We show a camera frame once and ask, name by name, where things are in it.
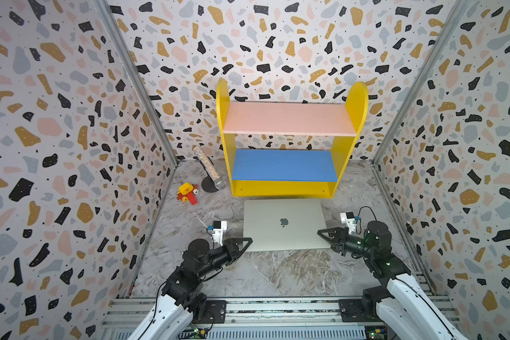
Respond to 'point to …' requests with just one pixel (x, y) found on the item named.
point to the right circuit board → (375, 332)
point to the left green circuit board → (193, 333)
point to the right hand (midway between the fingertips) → (319, 236)
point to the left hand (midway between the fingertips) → (254, 243)
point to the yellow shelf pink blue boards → (288, 149)
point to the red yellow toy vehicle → (187, 191)
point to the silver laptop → (280, 224)
